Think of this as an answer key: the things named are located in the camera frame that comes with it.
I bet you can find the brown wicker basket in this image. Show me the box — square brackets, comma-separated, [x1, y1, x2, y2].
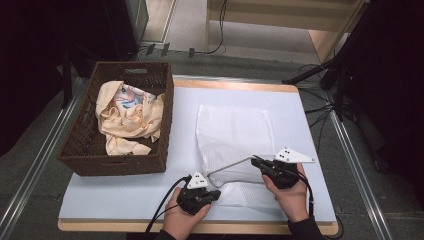
[57, 60, 175, 177]

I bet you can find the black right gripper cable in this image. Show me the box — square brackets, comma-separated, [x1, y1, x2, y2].
[297, 170, 345, 240]

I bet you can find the black floor cable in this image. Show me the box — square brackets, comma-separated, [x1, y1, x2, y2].
[297, 63, 337, 155]

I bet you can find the peach printed garment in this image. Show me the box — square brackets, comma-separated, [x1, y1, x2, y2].
[95, 80, 166, 157]

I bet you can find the light wooden shelf unit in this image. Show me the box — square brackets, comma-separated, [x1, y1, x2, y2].
[204, 0, 368, 64]

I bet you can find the person's left hand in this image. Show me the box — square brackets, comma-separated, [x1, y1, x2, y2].
[162, 186, 212, 240]

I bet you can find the black hanging cable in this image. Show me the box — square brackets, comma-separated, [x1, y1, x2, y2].
[194, 0, 229, 56]

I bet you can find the person's right hand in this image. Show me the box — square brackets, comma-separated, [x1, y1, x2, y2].
[262, 163, 310, 224]

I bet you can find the black tripod stand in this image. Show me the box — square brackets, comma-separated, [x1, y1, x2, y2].
[281, 0, 373, 123]

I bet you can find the dark cabinet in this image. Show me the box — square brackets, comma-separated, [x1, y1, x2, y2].
[103, 0, 150, 62]

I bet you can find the white mesh laundry bag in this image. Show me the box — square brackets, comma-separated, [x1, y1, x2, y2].
[195, 104, 288, 211]

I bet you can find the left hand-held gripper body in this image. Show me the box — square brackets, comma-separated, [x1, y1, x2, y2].
[176, 171, 215, 216]

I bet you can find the wooden table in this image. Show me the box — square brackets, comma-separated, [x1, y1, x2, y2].
[57, 78, 340, 236]

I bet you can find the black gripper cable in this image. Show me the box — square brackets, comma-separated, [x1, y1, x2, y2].
[297, 170, 345, 240]
[144, 175, 192, 235]

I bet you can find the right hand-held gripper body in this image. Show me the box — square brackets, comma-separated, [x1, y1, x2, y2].
[257, 146, 316, 190]

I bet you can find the black metal post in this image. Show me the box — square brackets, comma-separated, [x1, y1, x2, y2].
[61, 46, 73, 110]

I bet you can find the aluminium floor rail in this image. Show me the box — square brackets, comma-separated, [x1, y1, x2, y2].
[0, 78, 85, 240]
[328, 109, 395, 240]

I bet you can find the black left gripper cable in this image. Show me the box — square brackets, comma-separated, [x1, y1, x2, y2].
[144, 175, 192, 235]

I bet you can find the white table mat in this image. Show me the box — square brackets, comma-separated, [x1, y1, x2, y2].
[58, 86, 338, 224]

